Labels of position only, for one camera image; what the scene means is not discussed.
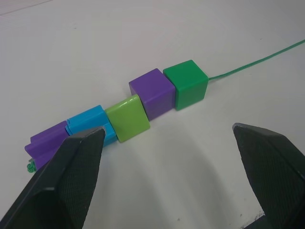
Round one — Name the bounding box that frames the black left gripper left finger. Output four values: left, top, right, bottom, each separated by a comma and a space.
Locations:
0, 126, 107, 229

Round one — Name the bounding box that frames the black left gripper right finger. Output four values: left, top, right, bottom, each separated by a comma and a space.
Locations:
232, 123, 305, 229

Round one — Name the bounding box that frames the green lace with wooden tip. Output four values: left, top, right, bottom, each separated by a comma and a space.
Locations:
26, 39, 305, 174

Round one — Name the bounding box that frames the blue star-shaped block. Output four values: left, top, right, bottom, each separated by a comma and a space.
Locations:
65, 104, 117, 146

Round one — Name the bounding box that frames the purple star-shaped block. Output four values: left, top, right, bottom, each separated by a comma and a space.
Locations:
23, 120, 70, 167

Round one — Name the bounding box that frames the lime green block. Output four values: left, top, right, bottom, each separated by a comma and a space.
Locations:
104, 94, 151, 144

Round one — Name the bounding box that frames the green cube block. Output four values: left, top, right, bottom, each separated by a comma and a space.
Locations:
163, 59, 208, 112

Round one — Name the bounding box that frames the purple cube block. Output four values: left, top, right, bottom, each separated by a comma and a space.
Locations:
128, 68, 176, 122

